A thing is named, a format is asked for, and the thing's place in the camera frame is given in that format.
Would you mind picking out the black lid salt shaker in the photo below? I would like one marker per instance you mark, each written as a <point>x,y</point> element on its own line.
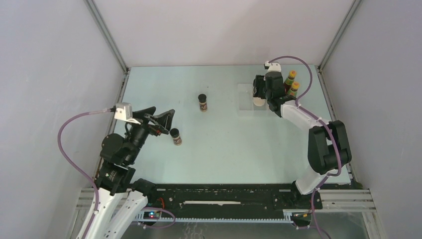
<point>257,101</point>

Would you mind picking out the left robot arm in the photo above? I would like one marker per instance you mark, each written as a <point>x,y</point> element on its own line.
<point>116,203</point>

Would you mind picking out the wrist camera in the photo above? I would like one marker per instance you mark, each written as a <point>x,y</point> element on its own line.
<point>272,67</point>
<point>123,112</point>

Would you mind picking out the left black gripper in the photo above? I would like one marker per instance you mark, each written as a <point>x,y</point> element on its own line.
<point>164,120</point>

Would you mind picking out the left circuit board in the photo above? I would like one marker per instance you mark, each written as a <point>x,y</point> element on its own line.
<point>151,215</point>

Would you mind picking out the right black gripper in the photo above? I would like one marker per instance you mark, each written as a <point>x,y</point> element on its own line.
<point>261,81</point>

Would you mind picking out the small black cap spice bottle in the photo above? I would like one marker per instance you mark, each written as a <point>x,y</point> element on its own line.
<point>203,102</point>

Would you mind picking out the right circuit board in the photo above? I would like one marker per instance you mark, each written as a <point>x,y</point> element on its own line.
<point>302,216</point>

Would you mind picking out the small dark pepper bottle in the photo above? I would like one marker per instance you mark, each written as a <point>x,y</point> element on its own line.
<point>175,135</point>

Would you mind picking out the circuit board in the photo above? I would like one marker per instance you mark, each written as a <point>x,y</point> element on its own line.
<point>151,215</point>
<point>302,216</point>

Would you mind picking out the sauce bottle yellow cap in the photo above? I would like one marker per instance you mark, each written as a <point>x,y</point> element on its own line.
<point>293,90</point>
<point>289,80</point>

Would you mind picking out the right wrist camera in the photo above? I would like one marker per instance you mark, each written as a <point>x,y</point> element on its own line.
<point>272,67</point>

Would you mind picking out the clear plastic organizer tray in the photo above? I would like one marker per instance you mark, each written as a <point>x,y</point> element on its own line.
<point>245,103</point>

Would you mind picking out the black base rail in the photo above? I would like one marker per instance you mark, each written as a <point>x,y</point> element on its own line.
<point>232,201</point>

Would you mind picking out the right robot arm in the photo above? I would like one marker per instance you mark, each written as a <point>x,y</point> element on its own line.
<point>328,145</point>

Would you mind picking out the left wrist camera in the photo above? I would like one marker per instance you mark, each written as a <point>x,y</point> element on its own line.
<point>123,112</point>

